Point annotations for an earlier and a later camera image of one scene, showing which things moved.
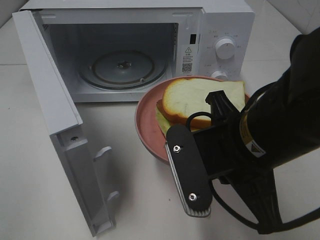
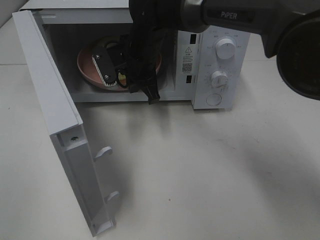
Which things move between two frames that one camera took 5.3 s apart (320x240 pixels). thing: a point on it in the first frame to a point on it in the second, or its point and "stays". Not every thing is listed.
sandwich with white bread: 180,97 to 122,79
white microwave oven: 109,51 stays
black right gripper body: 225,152 to 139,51
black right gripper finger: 258,189 to 149,84
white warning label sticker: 189,60 stays
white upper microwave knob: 225,48 stays
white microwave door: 84,170 stays
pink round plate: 149,131 to 88,69
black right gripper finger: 222,108 to 134,88
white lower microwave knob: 220,74 stays
